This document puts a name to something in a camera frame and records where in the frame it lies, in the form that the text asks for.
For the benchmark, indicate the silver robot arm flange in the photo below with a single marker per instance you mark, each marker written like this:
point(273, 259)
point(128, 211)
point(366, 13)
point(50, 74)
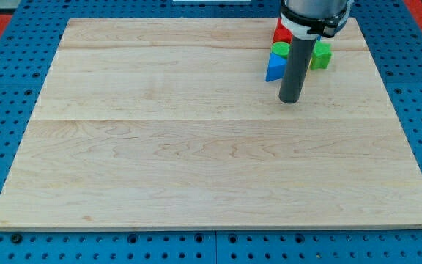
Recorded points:
point(310, 19)

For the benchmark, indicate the green star block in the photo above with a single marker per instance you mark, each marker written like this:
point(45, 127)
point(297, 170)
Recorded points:
point(321, 55)

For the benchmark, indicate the green circle block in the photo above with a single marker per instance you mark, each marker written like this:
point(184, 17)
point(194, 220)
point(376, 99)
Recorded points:
point(281, 49)

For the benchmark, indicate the blue triangle block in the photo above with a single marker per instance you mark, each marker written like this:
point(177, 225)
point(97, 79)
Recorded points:
point(275, 67)

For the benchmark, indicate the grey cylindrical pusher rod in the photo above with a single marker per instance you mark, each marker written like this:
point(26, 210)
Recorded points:
point(296, 68)

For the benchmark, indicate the red block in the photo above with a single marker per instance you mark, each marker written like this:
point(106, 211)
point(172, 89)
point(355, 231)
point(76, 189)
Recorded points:
point(281, 33)

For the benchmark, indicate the blue perforated table plate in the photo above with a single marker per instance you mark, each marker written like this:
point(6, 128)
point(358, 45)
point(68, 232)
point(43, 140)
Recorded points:
point(27, 48)

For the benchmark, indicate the light wooden board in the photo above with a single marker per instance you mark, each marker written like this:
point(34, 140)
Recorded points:
point(169, 124)

